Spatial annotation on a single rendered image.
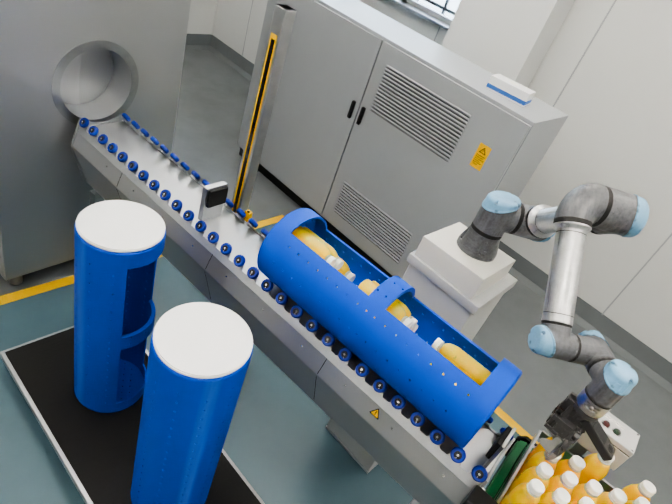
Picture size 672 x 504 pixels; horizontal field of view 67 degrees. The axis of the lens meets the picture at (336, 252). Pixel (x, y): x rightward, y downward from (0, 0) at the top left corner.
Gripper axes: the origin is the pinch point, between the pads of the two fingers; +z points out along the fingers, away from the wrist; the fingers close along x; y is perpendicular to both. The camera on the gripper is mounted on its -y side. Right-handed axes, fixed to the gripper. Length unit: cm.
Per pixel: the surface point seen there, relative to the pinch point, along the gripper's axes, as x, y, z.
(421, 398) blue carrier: 16.3, 36.0, 1.3
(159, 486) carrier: 62, 84, 65
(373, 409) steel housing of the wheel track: 15, 46, 21
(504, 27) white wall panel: -253, 162, -54
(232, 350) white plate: 46, 82, 6
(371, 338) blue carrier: 16, 57, -4
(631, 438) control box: -27.4, -16.6, -0.9
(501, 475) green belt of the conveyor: 0.6, 5.6, 19.7
